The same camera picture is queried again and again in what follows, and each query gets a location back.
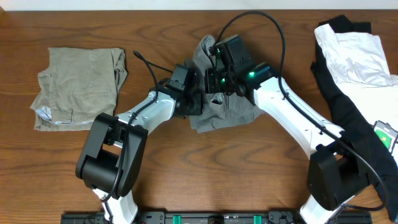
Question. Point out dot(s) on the folded khaki shorts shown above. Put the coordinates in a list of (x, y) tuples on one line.
[(77, 86)]

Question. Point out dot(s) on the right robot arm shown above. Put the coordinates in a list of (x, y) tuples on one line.
[(336, 172)]

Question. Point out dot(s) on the black garment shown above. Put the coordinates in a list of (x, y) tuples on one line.
[(345, 114)]

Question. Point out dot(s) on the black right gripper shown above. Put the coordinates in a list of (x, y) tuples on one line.
[(210, 80)]

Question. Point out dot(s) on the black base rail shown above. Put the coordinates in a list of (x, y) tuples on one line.
[(275, 217)]

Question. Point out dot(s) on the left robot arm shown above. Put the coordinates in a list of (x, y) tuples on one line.
[(111, 158)]

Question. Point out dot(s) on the grey shorts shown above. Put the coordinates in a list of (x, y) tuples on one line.
[(219, 110)]

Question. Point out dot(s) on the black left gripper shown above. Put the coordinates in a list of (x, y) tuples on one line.
[(193, 103)]

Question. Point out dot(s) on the white t-shirt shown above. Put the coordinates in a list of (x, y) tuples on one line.
[(359, 68)]

